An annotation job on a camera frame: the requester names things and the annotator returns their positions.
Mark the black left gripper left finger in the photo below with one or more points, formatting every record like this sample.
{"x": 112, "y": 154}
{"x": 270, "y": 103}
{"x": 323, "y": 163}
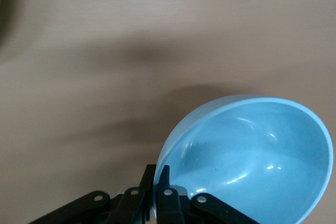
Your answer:
{"x": 131, "y": 205}

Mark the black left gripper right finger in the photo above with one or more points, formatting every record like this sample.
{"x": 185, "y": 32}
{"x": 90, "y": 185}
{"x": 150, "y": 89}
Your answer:
{"x": 173, "y": 208}

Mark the blue bowl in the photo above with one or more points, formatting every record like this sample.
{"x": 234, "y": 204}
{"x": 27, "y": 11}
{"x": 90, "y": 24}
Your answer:
{"x": 249, "y": 150}

